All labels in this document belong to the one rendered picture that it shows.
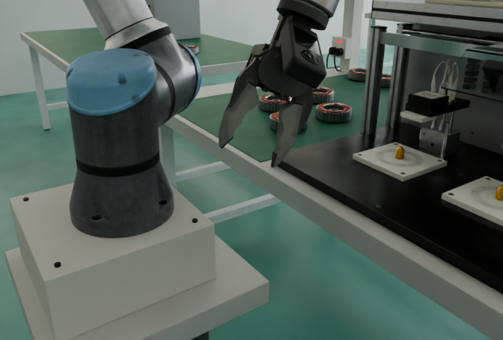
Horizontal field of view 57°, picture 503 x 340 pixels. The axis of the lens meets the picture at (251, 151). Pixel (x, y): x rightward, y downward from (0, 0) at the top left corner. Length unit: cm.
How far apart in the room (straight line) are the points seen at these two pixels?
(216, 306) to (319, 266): 139
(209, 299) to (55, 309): 21
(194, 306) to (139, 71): 33
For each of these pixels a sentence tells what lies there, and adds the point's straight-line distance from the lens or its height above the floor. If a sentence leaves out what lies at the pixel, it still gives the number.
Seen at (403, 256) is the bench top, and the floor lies 75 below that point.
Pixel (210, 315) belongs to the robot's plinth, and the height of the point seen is 73.
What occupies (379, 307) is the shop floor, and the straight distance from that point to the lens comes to 189.
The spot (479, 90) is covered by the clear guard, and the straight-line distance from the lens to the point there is 80.
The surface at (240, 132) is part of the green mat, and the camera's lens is 132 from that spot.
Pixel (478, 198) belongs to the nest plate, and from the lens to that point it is 98.
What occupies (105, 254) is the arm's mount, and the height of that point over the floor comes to 85.
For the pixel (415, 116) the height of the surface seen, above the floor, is 88.
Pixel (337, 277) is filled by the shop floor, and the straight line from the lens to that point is 200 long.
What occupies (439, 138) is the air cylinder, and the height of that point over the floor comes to 81.
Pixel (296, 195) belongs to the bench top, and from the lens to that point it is 100.
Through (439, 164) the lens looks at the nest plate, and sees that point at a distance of 111.
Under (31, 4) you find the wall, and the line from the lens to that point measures 518.
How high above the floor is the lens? 119
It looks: 22 degrees down
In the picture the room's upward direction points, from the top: straight up
